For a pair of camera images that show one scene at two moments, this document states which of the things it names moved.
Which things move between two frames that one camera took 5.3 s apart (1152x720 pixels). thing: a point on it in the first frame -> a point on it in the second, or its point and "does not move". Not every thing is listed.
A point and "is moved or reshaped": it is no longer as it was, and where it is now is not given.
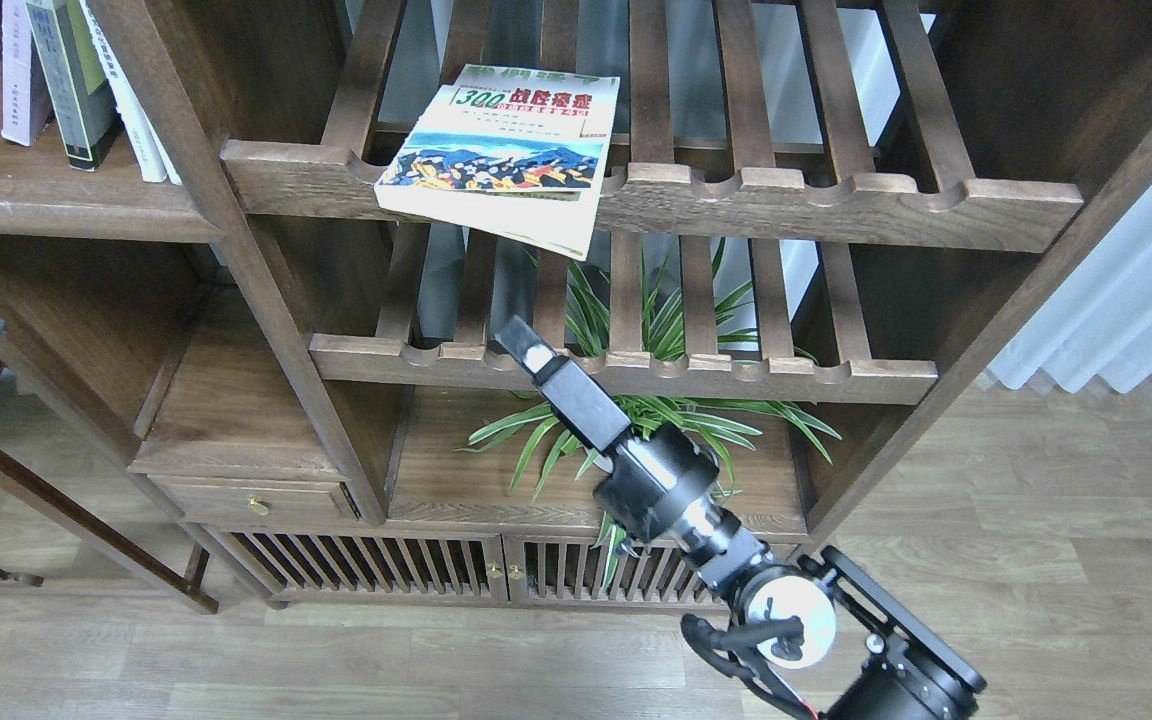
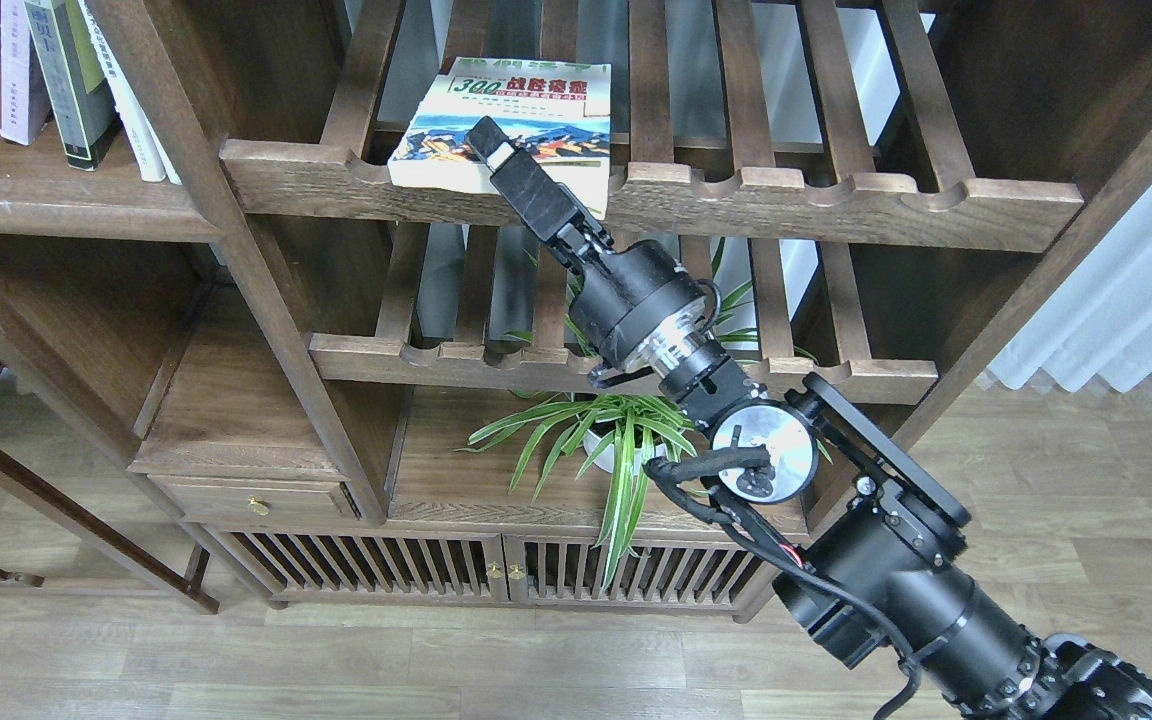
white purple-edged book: [26, 106] does not move
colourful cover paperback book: [509, 152] is moved or reshaped
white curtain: [1142, 307] does not move
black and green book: [75, 79] does not move
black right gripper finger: [568, 393] -> [549, 207]
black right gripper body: [662, 483] -> [640, 312]
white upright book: [155, 161] does not move
